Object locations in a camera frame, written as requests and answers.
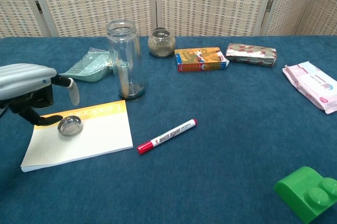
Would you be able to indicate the woven folding screen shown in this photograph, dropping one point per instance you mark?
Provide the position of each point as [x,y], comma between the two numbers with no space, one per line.
[210,0]

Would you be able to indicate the orange snack box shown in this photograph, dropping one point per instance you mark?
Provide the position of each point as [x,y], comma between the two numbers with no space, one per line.
[200,59]

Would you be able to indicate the round glass jar black lid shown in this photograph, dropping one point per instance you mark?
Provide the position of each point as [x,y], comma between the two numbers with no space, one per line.
[161,45]

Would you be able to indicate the black screen hinge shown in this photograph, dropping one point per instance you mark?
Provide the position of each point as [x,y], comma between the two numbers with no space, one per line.
[269,5]
[38,7]

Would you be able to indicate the pink wet wipes pack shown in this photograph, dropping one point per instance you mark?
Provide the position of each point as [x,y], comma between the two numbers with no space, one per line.
[313,84]

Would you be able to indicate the blue table cloth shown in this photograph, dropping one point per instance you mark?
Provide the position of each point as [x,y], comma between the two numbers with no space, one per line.
[210,103]

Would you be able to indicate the yellow white notepad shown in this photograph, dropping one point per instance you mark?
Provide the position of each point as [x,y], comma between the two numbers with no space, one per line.
[79,140]

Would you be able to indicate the red whiteboard marker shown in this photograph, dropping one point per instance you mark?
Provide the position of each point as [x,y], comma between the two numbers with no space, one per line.
[168,136]

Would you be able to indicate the mint dustpan set in bag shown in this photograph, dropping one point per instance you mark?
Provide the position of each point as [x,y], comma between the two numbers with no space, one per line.
[87,69]

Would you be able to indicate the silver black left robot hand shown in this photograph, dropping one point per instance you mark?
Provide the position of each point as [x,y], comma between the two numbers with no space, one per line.
[23,79]

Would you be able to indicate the silver red snack package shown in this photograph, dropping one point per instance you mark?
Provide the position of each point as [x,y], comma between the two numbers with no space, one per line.
[250,55]

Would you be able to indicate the green plastic building block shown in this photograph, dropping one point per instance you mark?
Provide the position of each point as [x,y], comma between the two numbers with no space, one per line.
[300,192]

